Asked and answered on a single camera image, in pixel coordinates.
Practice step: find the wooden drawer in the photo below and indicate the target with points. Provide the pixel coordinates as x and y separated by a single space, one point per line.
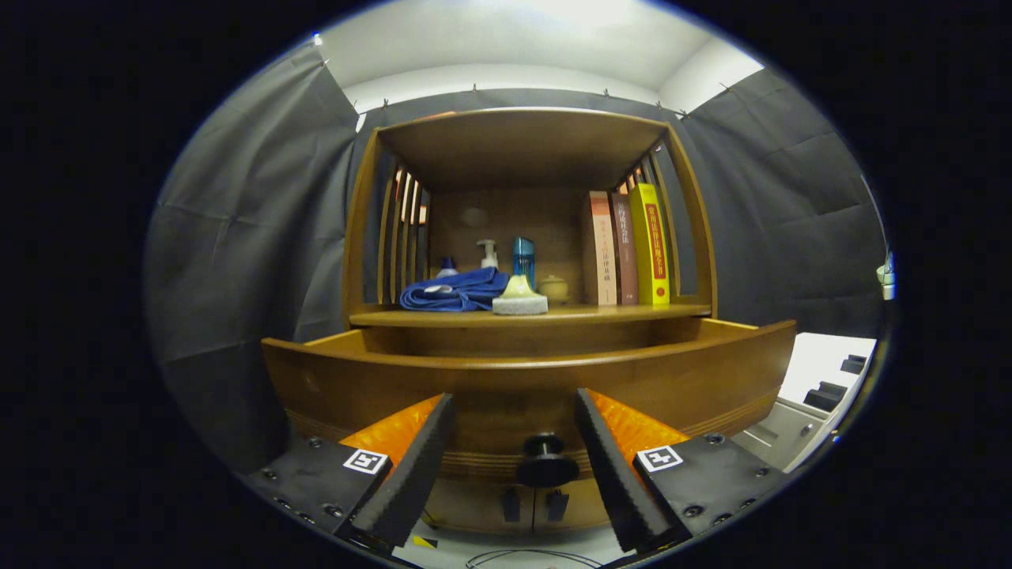
514 387

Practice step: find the white pump bottle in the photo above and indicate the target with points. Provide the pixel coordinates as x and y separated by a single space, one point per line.
489 257

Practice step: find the yellow book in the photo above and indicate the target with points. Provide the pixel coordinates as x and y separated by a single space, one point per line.
650 253

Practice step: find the brown book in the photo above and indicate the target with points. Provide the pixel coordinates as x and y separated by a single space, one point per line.
624 253

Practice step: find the blue folded towel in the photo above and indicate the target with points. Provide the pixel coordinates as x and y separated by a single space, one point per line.
458 291

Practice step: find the blue glass bottle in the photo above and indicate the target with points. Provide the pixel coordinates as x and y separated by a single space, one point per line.
523 257

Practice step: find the white side cabinet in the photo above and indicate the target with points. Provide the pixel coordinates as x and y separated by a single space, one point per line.
814 363

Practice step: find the black block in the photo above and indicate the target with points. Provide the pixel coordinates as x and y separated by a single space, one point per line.
826 395
854 364

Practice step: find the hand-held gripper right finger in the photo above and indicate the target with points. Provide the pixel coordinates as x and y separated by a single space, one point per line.
617 482

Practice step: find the yellow black floor tape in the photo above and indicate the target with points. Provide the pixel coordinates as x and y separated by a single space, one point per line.
424 542

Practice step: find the black drawer knob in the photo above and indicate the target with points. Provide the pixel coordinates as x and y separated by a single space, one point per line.
545 470

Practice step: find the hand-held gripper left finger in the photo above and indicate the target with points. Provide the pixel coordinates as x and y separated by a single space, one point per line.
415 474

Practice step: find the small white blue-capped bottle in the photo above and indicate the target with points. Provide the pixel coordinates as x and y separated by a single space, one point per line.
447 269

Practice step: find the wooden countertop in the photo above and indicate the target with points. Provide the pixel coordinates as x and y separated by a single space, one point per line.
617 313

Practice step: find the white cylindrical device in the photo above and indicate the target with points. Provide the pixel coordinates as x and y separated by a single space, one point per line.
887 276

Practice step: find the beige lidded tea cup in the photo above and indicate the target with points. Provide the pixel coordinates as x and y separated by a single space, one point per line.
555 288

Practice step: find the orange and cream book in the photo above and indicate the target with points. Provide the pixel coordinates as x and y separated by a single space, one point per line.
602 253

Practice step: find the wooden cabinet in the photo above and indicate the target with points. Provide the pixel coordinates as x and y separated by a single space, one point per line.
522 142

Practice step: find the wooden cabinet door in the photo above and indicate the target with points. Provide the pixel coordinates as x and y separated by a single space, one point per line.
474 506
585 506

